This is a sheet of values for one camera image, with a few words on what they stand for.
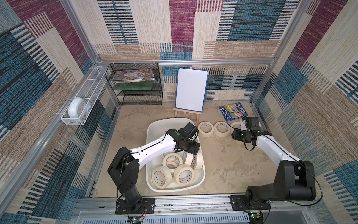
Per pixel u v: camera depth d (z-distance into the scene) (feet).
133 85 3.14
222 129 3.36
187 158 2.60
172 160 2.80
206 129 3.42
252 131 2.20
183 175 2.77
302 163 1.43
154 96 3.91
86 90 2.65
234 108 3.70
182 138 1.95
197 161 2.55
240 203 2.40
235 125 3.35
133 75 2.79
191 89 3.31
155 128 3.32
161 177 2.44
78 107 2.02
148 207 2.40
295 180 1.40
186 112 3.55
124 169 1.43
